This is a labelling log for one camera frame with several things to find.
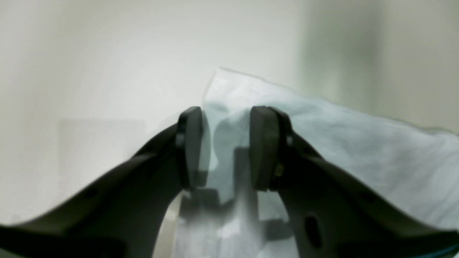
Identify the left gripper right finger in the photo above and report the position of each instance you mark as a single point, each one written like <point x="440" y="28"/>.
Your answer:
<point x="333" y="214"/>

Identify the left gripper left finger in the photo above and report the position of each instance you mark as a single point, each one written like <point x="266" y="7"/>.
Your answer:
<point x="119" y="215"/>

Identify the white T-shirt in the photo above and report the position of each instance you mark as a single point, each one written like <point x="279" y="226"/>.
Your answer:
<point x="415" y="168"/>

